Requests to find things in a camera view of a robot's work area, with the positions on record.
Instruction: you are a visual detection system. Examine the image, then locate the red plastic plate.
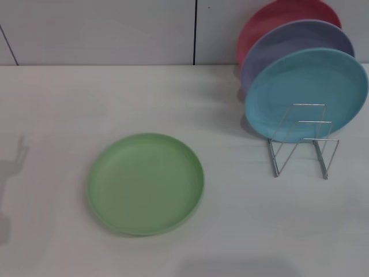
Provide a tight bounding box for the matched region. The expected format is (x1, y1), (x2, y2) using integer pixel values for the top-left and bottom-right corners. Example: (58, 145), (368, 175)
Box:
(236, 0), (343, 66)

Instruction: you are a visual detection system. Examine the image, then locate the green plastic plate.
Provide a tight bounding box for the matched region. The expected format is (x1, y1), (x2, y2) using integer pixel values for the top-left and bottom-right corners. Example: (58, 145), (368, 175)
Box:
(87, 132), (205, 238)

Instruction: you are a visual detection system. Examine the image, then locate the blue plastic plate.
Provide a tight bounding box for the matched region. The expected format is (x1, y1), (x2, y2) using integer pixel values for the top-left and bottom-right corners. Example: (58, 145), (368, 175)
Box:
(244, 47), (369, 142)

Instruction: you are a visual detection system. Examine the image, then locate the purple plastic plate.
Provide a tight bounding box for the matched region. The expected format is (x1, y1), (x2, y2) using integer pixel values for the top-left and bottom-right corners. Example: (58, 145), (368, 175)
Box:
(240, 19), (356, 93)

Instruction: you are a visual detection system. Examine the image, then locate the silver wire plate rack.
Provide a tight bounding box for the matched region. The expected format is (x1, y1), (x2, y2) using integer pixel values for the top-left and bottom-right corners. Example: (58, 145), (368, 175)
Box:
(267, 103), (340, 180)

